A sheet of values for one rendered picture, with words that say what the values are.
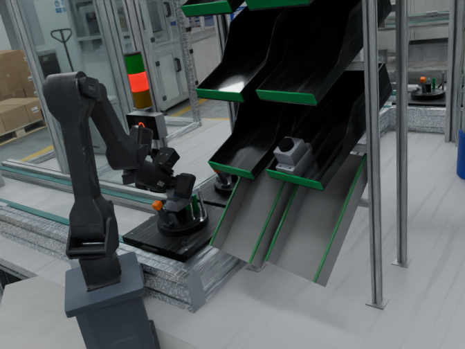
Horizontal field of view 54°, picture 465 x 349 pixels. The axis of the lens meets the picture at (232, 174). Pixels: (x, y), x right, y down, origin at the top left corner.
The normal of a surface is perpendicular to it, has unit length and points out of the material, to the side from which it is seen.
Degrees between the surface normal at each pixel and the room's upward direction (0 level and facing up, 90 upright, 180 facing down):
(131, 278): 0
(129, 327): 90
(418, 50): 92
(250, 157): 25
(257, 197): 45
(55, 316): 0
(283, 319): 0
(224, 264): 90
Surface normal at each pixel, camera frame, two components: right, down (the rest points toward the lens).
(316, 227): -0.61, -0.39
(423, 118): -0.59, 0.39
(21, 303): -0.15, -0.91
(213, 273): 0.80, 0.12
